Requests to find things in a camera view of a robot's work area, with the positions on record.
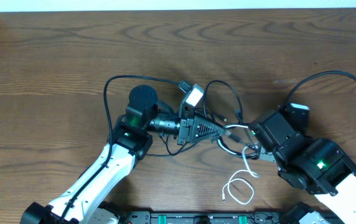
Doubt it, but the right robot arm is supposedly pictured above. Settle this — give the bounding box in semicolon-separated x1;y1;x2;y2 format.
249;103;356;223

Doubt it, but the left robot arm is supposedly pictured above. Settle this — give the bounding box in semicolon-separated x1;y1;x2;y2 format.
21;85;225;223

